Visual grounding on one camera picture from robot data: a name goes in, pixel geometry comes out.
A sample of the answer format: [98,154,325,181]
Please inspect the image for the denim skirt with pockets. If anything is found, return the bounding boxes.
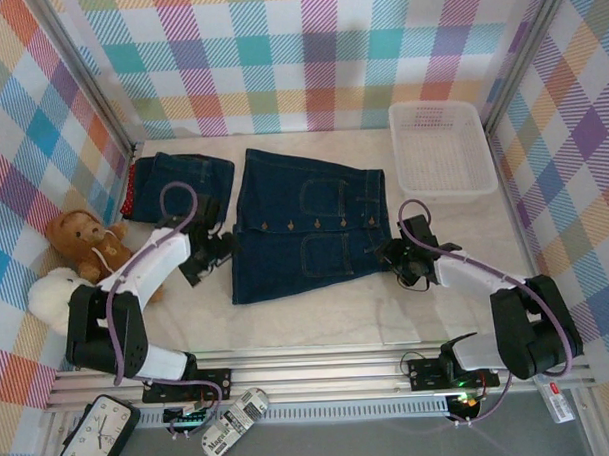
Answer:
[225,143,392,307]

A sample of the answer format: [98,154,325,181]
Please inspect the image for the plain dark denim skirt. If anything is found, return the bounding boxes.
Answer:
[129,149,238,226]

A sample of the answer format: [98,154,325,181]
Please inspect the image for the red white-dotted skirt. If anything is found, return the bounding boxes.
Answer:
[117,163,140,219]

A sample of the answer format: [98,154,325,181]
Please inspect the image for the white plastic basket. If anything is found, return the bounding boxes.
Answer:
[387,99,500,207]

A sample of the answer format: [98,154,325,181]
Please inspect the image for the brown teddy bear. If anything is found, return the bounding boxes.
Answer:
[44,207,167,308]

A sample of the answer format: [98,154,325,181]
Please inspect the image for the small black controller board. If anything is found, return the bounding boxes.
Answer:
[162,404,212,430]
[445,392,485,420]

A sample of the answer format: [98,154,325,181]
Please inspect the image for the white teddy bear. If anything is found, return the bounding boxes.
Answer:
[26,266,89,339]

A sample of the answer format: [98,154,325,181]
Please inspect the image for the newspaper print pouch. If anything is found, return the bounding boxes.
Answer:
[198,386,271,456]

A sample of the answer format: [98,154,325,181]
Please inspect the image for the black alarm clock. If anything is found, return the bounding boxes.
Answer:
[56,392,142,456]

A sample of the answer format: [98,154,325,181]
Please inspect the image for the clear plastic box red label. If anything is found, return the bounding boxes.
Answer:
[534,373,576,425]

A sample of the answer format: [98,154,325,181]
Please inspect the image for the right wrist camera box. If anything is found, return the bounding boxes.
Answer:
[400,211,440,249]

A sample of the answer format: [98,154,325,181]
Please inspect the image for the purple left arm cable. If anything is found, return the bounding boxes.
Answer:
[101,182,226,442]

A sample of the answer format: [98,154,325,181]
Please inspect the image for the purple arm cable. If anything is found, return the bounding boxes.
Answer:
[101,182,226,442]
[397,193,578,429]

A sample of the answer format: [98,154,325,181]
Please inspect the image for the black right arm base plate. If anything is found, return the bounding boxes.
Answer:
[406,354,501,391]

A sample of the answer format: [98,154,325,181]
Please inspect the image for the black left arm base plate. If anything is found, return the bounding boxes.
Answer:
[140,368,235,406]

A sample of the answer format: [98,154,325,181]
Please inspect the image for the aluminium frame rails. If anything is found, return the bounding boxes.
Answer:
[42,322,599,413]

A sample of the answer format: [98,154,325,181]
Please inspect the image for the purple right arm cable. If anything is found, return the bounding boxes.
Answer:
[397,193,578,429]

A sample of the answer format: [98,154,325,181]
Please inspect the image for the grey slotted cable duct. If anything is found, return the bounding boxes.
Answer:
[138,400,452,429]

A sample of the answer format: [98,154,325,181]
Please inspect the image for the aluminium corner post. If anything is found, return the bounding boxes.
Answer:
[23,0,146,164]
[480,0,581,129]

